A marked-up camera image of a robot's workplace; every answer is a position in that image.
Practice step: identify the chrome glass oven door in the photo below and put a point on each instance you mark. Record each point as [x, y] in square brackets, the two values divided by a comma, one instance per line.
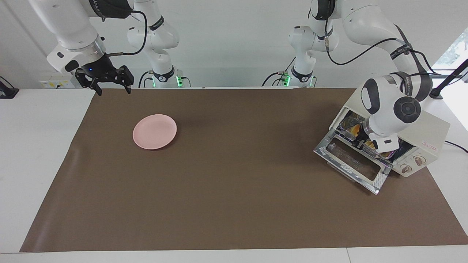
[347, 170]

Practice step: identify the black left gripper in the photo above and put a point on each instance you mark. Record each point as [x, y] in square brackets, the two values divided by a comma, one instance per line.
[365, 133]

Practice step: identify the large beige oven knob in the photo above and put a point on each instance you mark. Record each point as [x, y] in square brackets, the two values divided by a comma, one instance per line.
[419, 160]

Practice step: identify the pink round plate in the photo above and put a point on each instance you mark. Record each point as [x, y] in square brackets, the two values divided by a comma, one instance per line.
[155, 131]

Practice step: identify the black clamp mount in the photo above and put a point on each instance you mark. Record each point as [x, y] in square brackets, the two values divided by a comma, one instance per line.
[7, 91]

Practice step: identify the white wall socket box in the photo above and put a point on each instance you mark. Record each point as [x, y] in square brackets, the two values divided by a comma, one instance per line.
[55, 83]

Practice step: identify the sliced golden bread loaf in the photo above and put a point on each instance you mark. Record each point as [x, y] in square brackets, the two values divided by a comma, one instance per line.
[355, 128]

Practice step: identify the aluminium foil tray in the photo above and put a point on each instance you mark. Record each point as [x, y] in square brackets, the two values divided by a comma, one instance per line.
[349, 118]

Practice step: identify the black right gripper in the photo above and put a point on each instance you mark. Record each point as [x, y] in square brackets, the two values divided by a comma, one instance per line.
[100, 69]

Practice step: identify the white toaster oven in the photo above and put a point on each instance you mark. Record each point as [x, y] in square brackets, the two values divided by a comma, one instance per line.
[435, 128]

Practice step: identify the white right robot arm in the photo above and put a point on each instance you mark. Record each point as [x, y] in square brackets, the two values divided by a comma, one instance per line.
[69, 25]

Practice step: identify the black camera stand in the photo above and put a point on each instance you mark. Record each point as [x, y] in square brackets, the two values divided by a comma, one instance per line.
[448, 78]

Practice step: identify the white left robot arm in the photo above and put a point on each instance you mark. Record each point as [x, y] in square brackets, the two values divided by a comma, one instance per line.
[380, 109]

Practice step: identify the small beige oven knob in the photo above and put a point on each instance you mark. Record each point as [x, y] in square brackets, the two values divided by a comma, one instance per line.
[406, 168]

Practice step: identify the brown table mat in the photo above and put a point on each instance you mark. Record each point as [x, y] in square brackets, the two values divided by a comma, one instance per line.
[237, 212]

